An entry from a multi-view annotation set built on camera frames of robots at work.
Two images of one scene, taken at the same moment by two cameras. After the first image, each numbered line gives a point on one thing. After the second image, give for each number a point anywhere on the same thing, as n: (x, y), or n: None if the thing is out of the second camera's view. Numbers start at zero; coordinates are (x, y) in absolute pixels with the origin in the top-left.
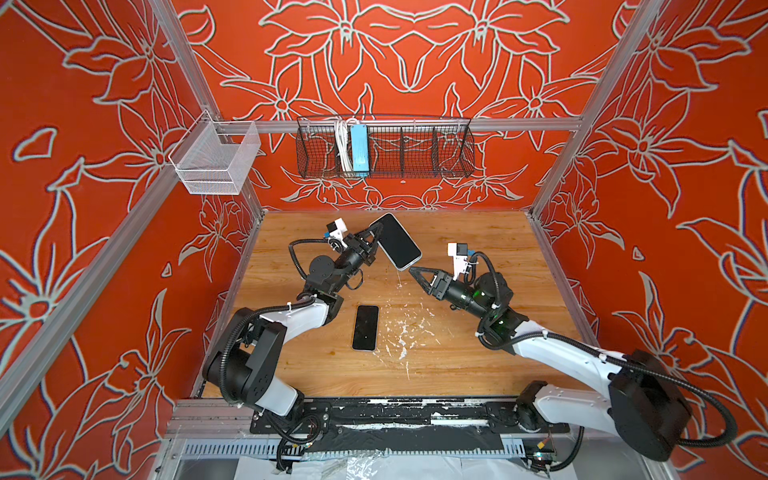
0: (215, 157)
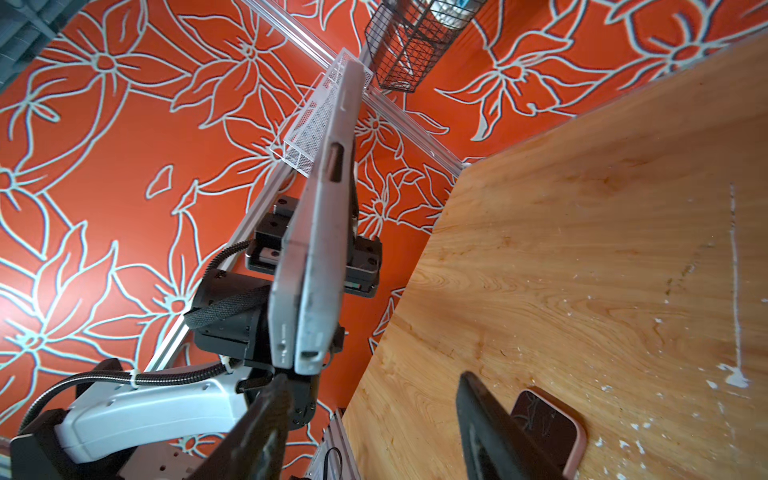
0: (303, 138)
